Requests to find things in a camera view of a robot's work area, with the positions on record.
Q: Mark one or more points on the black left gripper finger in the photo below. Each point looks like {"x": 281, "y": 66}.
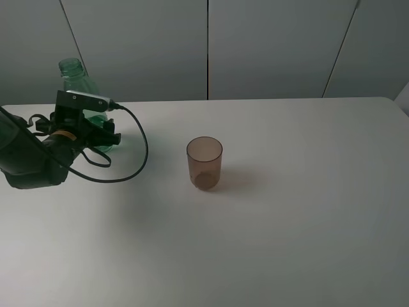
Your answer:
{"x": 101, "y": 126}
{"x": 102, "y": 139}

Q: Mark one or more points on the green transparent plastic bottle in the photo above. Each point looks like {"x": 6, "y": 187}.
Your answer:
{"x": 75, "y": 78}

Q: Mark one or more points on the translucent pink plastic cup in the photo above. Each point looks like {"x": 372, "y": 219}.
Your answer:
{"x": 204, "y": 156}

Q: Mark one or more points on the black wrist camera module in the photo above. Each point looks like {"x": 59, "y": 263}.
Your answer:
{"x": 83, "y": 101}

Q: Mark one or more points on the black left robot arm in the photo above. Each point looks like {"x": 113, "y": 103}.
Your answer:
{"x": 29, "y": 163}

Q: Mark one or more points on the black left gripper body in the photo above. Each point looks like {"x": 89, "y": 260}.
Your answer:
{"x": 66, "y": 122}

